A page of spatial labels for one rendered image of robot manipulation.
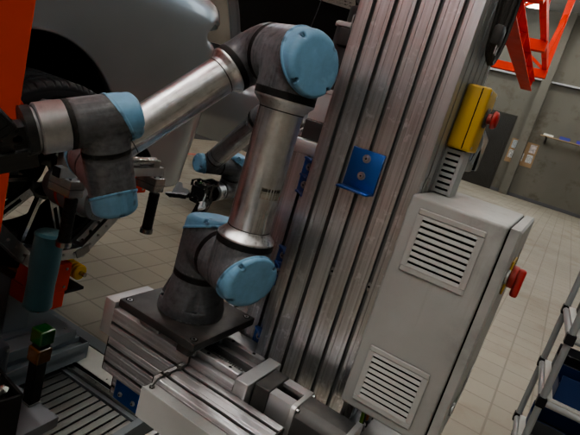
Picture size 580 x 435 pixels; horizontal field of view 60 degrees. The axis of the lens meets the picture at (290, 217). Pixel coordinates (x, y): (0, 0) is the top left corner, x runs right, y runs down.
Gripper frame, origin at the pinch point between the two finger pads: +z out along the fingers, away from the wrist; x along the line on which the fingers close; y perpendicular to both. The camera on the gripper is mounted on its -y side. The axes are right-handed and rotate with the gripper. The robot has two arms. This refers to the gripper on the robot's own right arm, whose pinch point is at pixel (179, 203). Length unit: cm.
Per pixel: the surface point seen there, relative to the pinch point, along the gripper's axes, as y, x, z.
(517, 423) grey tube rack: -70, 148, -106
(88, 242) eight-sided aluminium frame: -23.7, -23.7, 15.0
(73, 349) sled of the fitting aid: -71, -23, 12
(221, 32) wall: 59, -460, -673
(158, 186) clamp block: 6.2, -3.0, 10.5
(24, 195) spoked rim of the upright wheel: -8, -36, 34
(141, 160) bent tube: 14.4, -7.0, 16.8
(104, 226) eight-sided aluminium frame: -18.2, -23.7, 8.9
